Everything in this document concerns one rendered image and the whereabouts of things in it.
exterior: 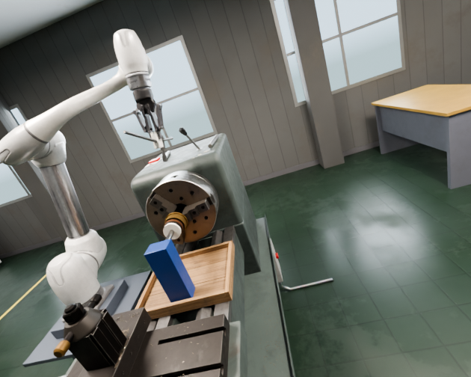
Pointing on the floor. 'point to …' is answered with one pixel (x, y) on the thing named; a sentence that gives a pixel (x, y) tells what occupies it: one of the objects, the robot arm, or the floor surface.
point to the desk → (439, 126)
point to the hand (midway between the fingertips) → (156, 140)
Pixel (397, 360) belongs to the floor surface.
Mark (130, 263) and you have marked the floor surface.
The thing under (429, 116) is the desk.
